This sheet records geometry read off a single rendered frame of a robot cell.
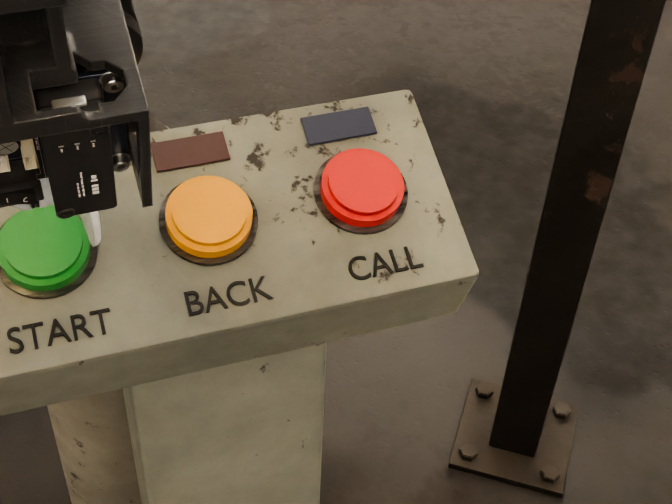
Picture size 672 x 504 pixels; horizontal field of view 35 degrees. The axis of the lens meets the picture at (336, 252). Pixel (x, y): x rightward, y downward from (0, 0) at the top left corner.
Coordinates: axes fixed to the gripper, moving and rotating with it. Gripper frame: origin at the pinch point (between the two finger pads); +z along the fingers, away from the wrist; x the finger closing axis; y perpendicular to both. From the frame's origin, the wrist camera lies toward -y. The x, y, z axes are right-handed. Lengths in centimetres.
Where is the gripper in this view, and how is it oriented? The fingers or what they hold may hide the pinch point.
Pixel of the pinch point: (27, 170)
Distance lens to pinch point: 43.4
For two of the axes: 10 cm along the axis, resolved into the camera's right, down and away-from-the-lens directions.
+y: 2.8, 8.8, -3.9
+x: 9.5, -2.0, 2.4
